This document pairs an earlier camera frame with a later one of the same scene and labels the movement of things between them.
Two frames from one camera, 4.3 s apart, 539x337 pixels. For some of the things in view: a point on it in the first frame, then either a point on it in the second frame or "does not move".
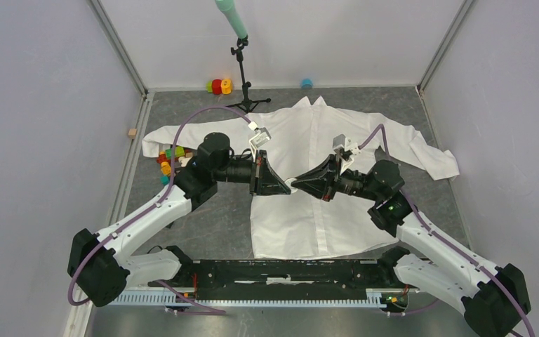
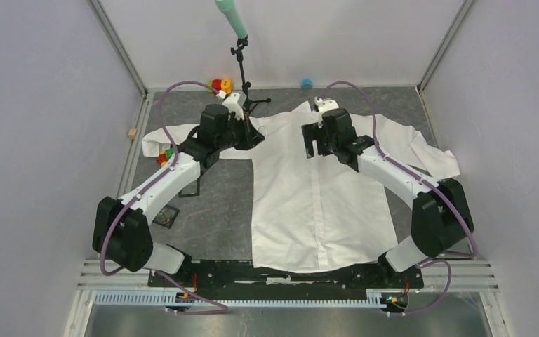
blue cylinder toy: [307, 83] does not move
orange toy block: [227, 86] does not move
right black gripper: [322, 180] -> [313, 132]
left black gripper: [264, 181] -> [251, 136]
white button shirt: [288, 141] does not move
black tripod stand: [247, 104] does not move
